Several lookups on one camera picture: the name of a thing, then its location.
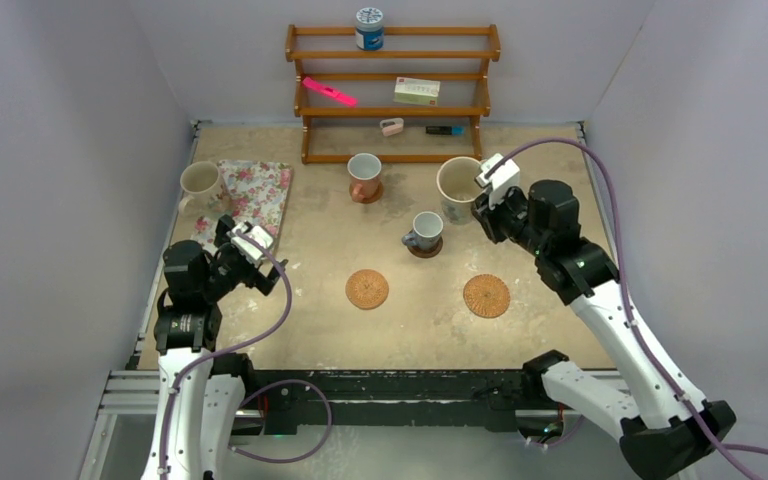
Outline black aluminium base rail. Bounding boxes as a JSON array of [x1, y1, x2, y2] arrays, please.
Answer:
[[97, 368, 630, 439]]

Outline woven rattan coaster right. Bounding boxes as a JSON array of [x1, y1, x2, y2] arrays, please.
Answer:
[[463, 274, 510, 318]]

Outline wooden three-tier shelf rack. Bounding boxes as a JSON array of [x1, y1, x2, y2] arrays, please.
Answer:
[[284, 24, 501, 164]]

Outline green white small box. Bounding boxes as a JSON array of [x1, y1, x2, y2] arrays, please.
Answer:
[[393, 77, 441, 107]]

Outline pink marker pen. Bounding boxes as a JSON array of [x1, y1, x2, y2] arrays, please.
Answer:
[[302, 77, 357, 108]]

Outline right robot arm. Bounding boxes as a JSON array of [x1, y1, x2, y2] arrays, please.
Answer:
[[472, 180, 736, 479]]

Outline black blue marker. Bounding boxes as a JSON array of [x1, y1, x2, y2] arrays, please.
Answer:
[[425, 125, 465, 136]]

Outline light wooden coaster left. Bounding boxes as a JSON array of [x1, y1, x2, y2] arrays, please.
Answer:
[[349, 180, 384, 204]]

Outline pink tape dispenser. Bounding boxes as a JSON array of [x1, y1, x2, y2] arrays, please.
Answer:
[[379, 117, 404, 137]]

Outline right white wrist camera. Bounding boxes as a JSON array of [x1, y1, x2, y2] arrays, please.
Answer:
[[474, 153, 520, 210]]

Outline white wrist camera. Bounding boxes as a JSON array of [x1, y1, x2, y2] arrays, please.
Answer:
[[474, 153, 520, 210], [229, 222, 276, 267]]

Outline small grey mug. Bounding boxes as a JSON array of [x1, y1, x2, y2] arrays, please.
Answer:
[[402, 211, 444, 250]]

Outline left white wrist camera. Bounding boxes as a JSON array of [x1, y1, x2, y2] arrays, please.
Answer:
[[229, 222, 276, 267]]

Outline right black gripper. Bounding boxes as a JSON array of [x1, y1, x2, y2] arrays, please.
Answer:
[[474, 183, 550, 257]]

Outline woven rattan coaster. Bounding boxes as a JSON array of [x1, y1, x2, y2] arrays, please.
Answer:
[[345, 269, 389, 310], [463, 274, 510, 318]]

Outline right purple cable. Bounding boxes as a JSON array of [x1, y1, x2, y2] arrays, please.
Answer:
[[483, 137, 768, 473]]

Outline beige floral mug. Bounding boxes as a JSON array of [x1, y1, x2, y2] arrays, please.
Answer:
[[178, 162, 232, 216]]

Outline woven rattan coaster left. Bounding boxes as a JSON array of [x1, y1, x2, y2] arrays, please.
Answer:
[[345, 269, 389, 310]]

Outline floral serving tray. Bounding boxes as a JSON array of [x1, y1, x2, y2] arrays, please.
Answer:
[[187, 159, 293, 252]]

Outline blue-lidded white jar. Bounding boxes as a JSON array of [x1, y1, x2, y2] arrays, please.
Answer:
[[355, 7, 384, 51]]

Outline dark brown wooden coaster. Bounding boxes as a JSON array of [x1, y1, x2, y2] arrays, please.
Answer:
[[407, 238, 444, 259]]

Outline brown orange mug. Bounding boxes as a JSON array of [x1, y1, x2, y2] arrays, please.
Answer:
[[347, 153, 382, 184]]

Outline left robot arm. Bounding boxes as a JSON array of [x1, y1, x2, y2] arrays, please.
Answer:
[[142, 215, 280, 479]]

